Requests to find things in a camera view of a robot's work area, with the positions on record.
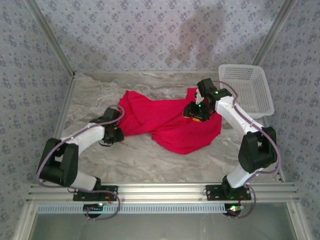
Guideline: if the red t-shirt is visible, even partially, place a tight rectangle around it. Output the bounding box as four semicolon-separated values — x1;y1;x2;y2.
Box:
116;87;223;155

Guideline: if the white perforated plastic basket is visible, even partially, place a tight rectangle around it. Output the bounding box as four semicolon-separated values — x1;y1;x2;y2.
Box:
218;64;275;120

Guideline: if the small black controller board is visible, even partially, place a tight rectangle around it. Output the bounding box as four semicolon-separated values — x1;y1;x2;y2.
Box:
83;203;105;214
224;203;245;216

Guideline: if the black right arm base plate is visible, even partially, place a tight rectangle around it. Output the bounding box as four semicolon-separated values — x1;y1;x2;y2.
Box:
205;184;252;202

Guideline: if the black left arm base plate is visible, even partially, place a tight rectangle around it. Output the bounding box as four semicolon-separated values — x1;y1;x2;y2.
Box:
72;184;119;202

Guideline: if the aluminium mounting rail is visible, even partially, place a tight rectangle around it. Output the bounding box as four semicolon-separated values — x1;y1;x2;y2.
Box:
26;182;300;203

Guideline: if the aluminium corner post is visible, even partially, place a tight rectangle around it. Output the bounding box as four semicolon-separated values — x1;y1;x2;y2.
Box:
26;0;76;77
251;0;299;66

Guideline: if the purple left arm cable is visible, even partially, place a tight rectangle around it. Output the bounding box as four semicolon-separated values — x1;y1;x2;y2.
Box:
35;104;125;221

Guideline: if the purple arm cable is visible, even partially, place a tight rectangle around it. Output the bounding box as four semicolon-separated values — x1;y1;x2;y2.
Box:
213;80;281;220
35;104;125;221

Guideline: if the white slotted cable duct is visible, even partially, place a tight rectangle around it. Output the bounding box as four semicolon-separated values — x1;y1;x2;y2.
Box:
36;203;227;215

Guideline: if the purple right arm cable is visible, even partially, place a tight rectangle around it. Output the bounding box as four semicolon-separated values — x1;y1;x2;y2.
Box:
213;80;281;220

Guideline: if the aluminium frame leg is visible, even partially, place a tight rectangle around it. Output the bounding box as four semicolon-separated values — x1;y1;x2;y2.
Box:
286;201;311;240
11;202;38;240

